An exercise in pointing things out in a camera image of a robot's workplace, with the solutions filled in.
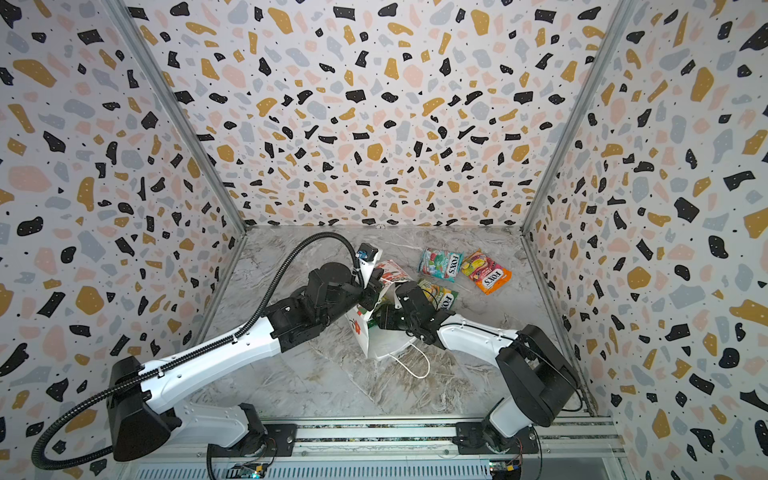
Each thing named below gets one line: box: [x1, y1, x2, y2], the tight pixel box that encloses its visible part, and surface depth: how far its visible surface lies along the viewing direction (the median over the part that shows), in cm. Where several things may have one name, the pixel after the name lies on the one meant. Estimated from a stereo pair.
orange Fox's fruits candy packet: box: [461, 248, 513, 296], surface depth 108 cm
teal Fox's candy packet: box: [418, 248, 464, 283], surface depth 108 cm
